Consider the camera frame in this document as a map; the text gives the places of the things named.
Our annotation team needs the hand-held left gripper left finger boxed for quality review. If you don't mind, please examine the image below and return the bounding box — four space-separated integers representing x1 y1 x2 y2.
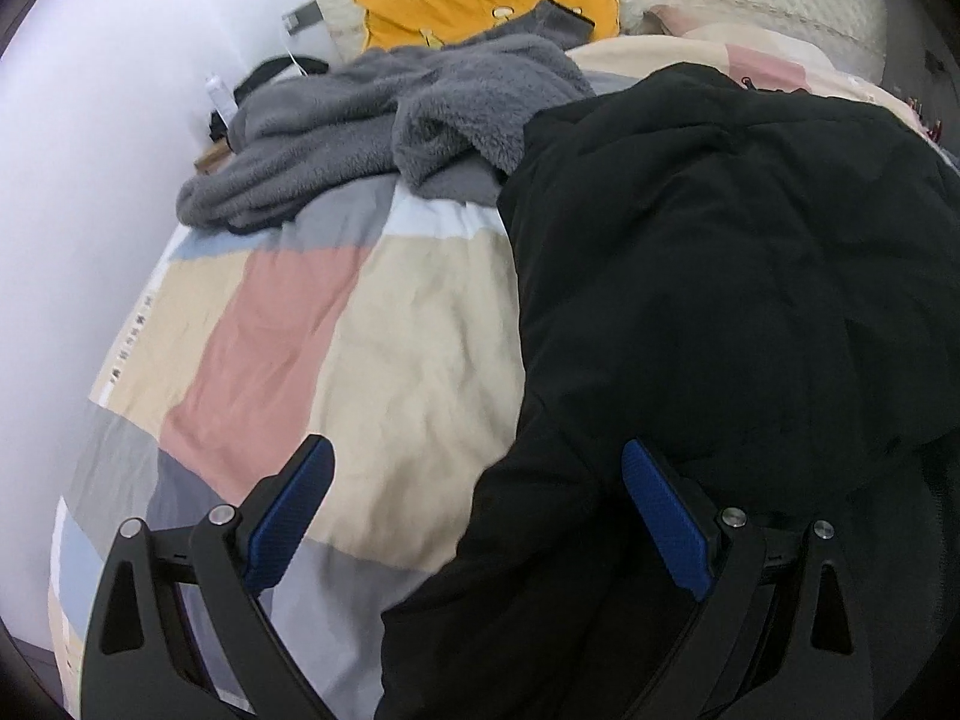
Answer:
81 433 336 720

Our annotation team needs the black bag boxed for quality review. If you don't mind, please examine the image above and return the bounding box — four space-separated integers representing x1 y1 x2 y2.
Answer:
208 56 331 142

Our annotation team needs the pink checkered pillow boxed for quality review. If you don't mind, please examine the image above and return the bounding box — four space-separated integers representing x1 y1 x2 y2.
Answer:
645 4 751 42

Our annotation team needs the cluster of small bottles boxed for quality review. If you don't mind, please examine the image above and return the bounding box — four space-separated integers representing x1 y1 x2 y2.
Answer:
904 94 946 140

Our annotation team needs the yellow pillow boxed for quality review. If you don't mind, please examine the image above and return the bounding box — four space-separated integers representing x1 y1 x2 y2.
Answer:
352 0 629 53

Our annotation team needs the black puffer jacket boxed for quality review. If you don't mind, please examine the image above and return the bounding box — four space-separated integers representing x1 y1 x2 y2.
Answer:
375 64 960 720

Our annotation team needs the wooden nightstand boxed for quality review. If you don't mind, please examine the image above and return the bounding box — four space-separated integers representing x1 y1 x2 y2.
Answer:
193 142 233 177

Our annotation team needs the white plastic bottle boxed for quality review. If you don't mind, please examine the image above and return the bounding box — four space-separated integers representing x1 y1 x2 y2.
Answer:
206 73 237 121

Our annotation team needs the pastel checkered bed quilt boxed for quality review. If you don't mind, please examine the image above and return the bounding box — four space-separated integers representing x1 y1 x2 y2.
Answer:
49 36 938 720

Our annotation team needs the grey fleece garment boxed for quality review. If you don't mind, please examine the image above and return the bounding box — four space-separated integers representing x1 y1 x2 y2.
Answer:
176 0 597 235

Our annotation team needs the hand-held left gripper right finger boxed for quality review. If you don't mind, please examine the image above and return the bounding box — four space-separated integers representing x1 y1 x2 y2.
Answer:
621 439 877 720

